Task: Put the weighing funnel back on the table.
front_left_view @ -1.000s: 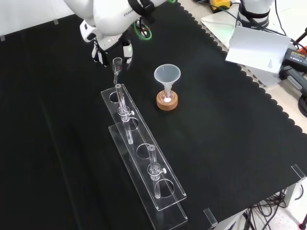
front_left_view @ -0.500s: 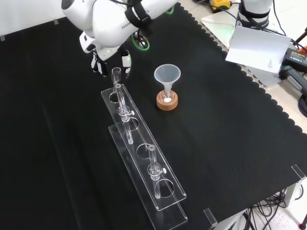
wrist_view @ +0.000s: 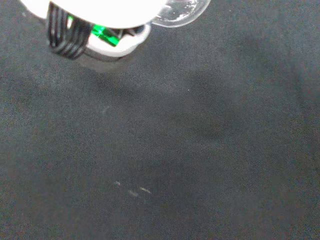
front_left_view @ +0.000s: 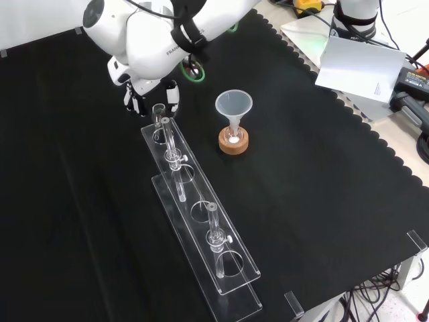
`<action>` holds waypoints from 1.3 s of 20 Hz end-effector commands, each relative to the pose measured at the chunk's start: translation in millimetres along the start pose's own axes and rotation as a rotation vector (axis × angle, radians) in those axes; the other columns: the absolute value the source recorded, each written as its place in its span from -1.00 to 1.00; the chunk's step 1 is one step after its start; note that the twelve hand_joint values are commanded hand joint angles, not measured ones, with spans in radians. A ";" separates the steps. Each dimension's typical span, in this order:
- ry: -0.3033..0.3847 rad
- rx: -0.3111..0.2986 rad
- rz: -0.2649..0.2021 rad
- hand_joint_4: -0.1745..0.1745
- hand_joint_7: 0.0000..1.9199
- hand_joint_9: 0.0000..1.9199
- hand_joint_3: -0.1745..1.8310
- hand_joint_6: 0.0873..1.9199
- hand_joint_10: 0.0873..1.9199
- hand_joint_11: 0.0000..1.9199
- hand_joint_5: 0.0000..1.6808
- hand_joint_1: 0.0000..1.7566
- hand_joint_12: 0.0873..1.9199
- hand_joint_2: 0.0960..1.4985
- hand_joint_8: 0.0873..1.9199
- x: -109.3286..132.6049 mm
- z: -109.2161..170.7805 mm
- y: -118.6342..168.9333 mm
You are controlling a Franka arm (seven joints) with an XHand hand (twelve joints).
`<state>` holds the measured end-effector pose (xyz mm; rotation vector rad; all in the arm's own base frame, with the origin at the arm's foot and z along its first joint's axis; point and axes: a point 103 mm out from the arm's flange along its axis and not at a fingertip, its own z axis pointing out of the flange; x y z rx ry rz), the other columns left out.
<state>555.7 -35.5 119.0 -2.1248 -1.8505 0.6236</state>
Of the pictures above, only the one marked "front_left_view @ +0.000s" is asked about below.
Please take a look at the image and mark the black floor cables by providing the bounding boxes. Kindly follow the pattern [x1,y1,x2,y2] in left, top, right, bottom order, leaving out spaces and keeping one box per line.
[338,264,429,322]

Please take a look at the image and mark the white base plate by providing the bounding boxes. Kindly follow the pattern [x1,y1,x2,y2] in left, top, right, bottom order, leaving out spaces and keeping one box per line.
[280,15,402,68]

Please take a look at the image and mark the black clamp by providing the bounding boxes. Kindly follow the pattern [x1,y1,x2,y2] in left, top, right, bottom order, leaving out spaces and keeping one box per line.
[390,91,429,129]

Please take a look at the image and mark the black power adapter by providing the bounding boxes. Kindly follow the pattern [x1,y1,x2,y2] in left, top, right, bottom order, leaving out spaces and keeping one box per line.
[395,66,429,99]

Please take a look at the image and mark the translucent plastic funnel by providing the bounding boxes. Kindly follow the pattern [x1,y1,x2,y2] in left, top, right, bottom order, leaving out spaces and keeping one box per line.
[214,89,253,141]

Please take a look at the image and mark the clear corner bracket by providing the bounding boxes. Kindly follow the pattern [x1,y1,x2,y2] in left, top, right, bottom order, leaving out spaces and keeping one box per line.
[284,290,305,319]
[406,230,429,258]

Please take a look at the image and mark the yellow stop button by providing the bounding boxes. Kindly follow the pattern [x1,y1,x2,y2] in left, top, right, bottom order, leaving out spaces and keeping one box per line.
[293,0,325,18]

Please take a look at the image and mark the clear round-bottom flask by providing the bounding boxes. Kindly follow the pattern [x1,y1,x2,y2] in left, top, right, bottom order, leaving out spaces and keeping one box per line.
[225,125,243,146]

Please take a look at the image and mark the clear funnel stand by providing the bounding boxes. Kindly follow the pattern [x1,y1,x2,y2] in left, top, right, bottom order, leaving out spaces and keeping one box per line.
[140,115,264,322]

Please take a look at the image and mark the black bench cloth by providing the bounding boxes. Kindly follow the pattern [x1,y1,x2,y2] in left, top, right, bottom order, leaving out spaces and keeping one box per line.
[0,7,429,322]

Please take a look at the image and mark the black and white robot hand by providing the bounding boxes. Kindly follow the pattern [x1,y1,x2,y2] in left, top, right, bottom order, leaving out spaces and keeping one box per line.
[122,76,181,119]

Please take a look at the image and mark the cork ring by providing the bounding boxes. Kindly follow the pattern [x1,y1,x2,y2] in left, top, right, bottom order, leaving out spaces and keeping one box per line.
[218,127,251,156]

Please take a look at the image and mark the clear glass weighing funnel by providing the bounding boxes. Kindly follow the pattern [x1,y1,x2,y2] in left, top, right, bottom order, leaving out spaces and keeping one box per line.
[151,103,169,126]

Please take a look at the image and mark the pale board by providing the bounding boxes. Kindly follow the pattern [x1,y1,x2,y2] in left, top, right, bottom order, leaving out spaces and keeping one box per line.
[314,36,408,104]

